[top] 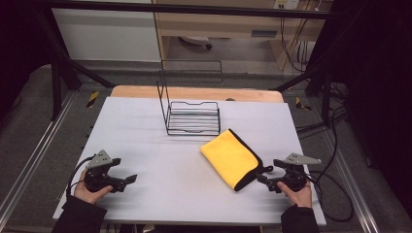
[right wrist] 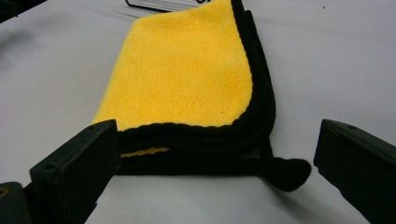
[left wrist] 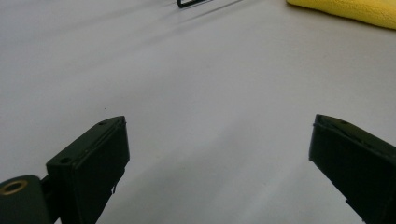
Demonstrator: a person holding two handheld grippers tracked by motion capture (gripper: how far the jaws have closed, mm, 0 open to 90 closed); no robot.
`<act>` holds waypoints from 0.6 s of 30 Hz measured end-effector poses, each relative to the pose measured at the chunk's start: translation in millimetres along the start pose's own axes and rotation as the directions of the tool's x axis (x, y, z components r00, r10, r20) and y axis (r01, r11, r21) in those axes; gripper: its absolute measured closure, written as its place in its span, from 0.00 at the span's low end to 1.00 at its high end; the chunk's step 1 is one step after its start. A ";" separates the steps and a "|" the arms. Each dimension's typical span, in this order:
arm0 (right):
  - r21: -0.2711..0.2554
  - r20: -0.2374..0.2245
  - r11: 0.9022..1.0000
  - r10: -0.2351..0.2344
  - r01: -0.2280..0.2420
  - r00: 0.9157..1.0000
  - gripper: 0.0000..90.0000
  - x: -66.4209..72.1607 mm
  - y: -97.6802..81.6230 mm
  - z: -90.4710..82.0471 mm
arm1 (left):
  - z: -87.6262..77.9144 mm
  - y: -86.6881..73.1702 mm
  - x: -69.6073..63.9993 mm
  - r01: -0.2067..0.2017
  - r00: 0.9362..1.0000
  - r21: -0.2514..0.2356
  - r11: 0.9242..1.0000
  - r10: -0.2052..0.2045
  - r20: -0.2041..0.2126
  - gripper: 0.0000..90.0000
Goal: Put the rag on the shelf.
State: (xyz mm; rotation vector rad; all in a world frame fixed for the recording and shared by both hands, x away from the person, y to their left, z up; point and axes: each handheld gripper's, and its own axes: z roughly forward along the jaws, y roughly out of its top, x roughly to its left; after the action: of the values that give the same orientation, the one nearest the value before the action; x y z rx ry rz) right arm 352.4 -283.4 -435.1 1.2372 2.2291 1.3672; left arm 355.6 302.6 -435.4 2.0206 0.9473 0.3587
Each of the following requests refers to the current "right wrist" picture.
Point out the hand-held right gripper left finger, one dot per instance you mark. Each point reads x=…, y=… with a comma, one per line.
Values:
x=74, y=168

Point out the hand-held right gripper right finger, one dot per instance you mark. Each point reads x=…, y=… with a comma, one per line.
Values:
x=361, y=168

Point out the yellow and black towel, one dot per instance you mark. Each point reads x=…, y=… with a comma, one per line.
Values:
x=186, y=77

